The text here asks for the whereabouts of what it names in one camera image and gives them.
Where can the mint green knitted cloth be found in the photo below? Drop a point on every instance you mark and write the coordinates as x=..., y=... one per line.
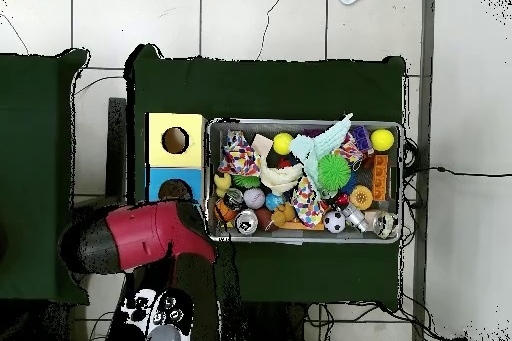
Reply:
x=316, y=149

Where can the colourful dotted cloth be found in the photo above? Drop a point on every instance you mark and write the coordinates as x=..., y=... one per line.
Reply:
x=239, y=155

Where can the clear mesh bin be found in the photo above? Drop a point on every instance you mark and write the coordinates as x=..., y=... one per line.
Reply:
x=218, y=133

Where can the orange plastic grid tray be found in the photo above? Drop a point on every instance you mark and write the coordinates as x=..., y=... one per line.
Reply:
x=380, y=177

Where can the large green spiky ball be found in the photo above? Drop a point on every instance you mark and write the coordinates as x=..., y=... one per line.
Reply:
x=334, y=172

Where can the toy burger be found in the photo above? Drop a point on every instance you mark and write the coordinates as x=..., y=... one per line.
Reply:
x=361, y=197

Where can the wooden box with three holes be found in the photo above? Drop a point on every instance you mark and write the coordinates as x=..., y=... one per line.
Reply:
x=192, y=149

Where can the purple toy block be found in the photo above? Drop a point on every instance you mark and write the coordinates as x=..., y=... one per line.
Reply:
x=362, y=138

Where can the green covered side table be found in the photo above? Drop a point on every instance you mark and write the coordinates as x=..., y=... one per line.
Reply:
x=32, y=157

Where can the silver plastic toy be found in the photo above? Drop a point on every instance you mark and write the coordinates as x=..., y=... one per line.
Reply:
x=356, y=217

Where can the dark green tablecloth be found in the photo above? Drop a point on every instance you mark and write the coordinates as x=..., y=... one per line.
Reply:
x=260, y=89

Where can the yellow ball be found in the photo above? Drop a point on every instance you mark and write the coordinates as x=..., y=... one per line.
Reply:
x=382, y=140
x=283, y=144

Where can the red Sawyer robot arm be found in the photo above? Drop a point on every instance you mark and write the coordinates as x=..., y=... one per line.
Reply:
x=148, y=233

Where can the brown plush bear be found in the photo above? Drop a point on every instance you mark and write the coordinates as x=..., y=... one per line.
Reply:
x=283, y=214

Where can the black and white soccer ball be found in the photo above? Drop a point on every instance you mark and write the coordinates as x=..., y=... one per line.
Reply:
x=334, y=222

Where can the silver drink can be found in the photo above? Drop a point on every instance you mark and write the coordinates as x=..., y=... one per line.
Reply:
x=246, y=222

